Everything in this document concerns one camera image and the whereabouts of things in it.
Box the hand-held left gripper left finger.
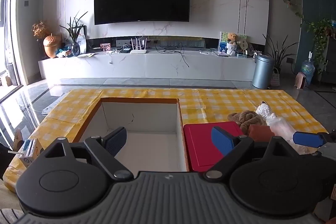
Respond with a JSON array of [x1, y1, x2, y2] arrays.
[[39, 126, 134, 180]]

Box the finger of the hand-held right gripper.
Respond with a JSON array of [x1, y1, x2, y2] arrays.
[[292, 131, 328, 148]]

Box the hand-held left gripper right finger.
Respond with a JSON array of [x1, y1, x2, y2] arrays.
[[205, 126, 300, 180]]

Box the cardboard box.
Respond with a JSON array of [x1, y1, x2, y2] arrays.
[[70, 97, 190, 174]]

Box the brown fleece garment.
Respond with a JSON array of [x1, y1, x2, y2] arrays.
[[227, 110, 267, 134]]

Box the orange-brown cloth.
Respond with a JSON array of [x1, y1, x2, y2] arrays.
[[248, 124, 277, 142]]

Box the red box lid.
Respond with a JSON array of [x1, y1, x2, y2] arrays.
[[183, 121, 245, 172]]

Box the pink item in clear wrap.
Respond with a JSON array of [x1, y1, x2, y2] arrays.
[[266, 116, 316, 155]]

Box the yellow checkered tablecloth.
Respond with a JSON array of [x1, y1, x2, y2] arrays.
[[3, 89, 328, 193]]

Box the pink space heater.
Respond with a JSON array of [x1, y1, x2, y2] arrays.
[[294, 72, 308, 90]]

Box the blue water jug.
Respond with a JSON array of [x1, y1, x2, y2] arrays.
[[300, 51, 316, 85]]

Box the grey metal trash can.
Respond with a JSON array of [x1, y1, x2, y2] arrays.
[[252, 54, 275, 90]]

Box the white marble tv cabinet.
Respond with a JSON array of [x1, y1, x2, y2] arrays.
[[38, 49, 259, 82]]

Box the dark cabinet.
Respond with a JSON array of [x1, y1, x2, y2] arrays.
[[322, 35, 336, 84]]

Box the blue and white carton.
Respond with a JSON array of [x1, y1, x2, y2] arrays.
[[19, 139, 44, 168]]

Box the long-leaf potted plant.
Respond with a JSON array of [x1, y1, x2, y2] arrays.
[[262, 34, 299, 87]]

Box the white router with antennas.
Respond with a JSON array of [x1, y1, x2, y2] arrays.
[[130, 38, 149, 54]]

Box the small brown teddy bear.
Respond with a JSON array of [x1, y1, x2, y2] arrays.
[[226, 33, 239, 56]]

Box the colourful standing calendar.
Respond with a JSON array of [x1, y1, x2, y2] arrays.
[[219, 31, 249, 53]]

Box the blue wrapped items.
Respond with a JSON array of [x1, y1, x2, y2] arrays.
[[56, 49, 73, 58]]

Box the white printed bag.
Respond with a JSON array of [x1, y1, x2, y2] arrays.
[[76, 34, 87, 54]]

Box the green pothos plant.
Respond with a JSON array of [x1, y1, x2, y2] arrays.
[[301, 18, 335, 75]]

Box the green plant in glass vase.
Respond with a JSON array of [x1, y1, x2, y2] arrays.
[[59, 11, 89, 57]]

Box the orange acorn-shaped vase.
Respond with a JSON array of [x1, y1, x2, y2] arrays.
[[43, 34, 62, 59]]

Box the dried flower bunch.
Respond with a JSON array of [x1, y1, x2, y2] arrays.
[[32, 21, 50, 39]]

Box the sliding glass door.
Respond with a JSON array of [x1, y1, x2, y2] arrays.
[[0, 0, 25, 88]]

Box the black cable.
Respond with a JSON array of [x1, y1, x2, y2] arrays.
[[155, 43, 190, 68]]

